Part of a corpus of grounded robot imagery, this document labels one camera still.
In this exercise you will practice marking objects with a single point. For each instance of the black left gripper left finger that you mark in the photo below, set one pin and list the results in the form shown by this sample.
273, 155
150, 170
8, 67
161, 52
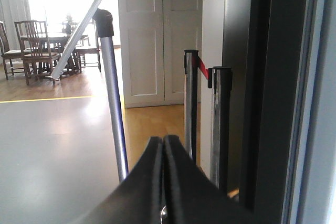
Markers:
138, 198

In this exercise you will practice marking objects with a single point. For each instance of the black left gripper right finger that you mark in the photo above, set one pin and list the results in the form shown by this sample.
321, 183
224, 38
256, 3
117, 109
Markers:
190, 196

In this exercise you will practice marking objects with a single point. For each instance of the white cabinet beside fridge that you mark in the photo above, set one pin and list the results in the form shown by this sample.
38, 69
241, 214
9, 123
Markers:
211, 55

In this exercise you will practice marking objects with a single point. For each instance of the red stanchion belt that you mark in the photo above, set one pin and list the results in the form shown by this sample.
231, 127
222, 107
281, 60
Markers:
202, 68

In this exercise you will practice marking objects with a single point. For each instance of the wooden dining table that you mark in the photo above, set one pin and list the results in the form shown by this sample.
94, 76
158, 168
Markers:
58, 42

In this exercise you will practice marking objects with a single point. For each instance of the silver sign stand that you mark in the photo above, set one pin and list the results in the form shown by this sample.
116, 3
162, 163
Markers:
104, 20

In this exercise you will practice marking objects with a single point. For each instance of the white panelled double door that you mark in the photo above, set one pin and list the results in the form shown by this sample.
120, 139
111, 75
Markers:
154, 35

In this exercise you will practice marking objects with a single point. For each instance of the wooden dining chair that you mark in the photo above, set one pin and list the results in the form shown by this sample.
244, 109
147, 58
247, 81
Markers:
39, 60

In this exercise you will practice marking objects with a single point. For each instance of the chrome stanchion post near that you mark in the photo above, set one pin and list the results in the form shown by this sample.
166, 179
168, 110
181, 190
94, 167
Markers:
221, 88

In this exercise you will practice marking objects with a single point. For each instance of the chrome stanchion post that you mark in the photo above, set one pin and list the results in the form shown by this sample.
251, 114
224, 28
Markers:
190, 101
221, 88

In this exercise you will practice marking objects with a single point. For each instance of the chrome stanchion post far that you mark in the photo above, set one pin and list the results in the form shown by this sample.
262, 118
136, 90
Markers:
190, 101

